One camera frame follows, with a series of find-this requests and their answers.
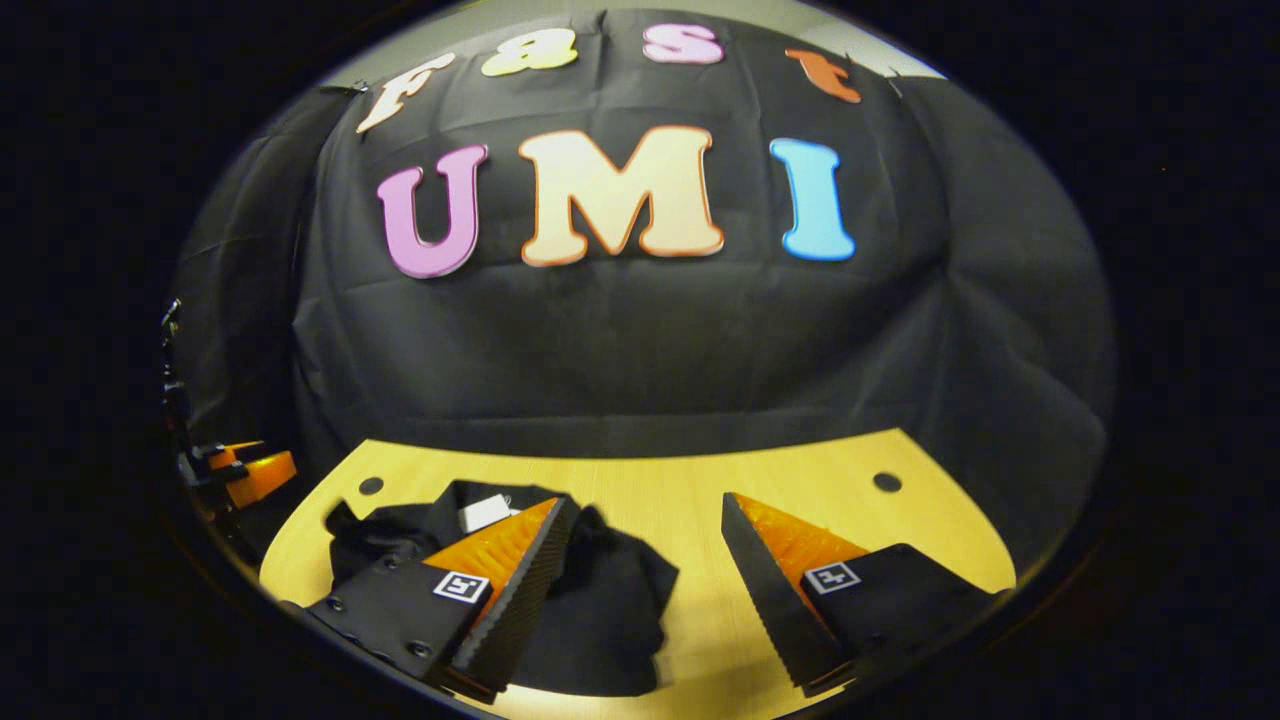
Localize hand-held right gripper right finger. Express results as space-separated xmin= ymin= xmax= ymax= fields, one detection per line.
xmin=720 ymin=492 xmax=1001 ymax=698

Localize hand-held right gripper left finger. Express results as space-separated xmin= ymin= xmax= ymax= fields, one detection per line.
xmin=305 ymin=497 xmax=581 ymax=706

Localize black button shirt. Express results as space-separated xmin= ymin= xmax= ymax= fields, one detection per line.
xmin=325 ymin=480 xmax=679 ymax=698

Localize black backdrop cloth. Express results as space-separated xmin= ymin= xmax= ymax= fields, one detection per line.
xmin=170 ymin=8 xmax=1116 ymax=581

